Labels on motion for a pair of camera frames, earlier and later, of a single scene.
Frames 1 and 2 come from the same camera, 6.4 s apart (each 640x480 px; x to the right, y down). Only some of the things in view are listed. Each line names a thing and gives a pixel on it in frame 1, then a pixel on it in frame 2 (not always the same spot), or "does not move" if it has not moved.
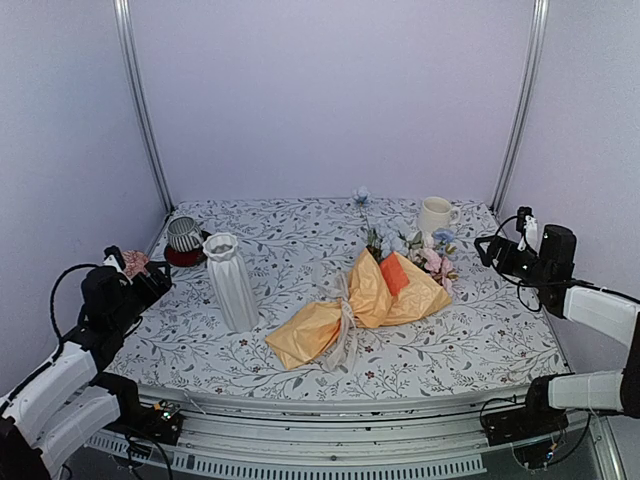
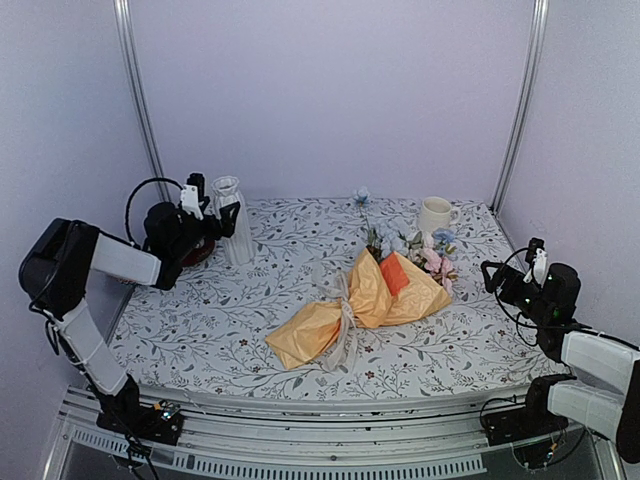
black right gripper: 501,245 -> 514,278
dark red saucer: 190,258 does not move
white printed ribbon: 343,356 does not move
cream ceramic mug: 438,212 does not move
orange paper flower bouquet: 400,274 does not move
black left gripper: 163,282 -> 228,224
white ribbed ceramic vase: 232,294 -> 240,244
